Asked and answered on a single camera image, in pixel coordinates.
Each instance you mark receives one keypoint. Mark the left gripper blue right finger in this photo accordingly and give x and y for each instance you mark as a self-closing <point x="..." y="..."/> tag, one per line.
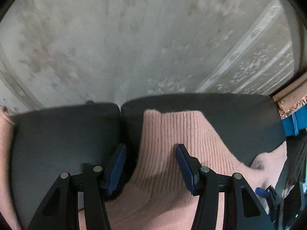
<point x="242" y="209"/>

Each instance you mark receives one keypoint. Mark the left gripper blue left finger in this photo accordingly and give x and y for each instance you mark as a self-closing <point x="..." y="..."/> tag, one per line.
<point x="59" y="208"/>

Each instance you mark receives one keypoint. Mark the pink knitted sweater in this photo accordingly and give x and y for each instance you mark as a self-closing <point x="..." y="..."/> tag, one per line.
<point x="154" y="197"/>

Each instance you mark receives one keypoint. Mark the blue box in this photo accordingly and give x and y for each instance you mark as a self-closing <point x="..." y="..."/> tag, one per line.
<point x="295" y="122"/>

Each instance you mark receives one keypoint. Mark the brown patterned curtain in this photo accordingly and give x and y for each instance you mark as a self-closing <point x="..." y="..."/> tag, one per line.
<point x="292" y="98"/>

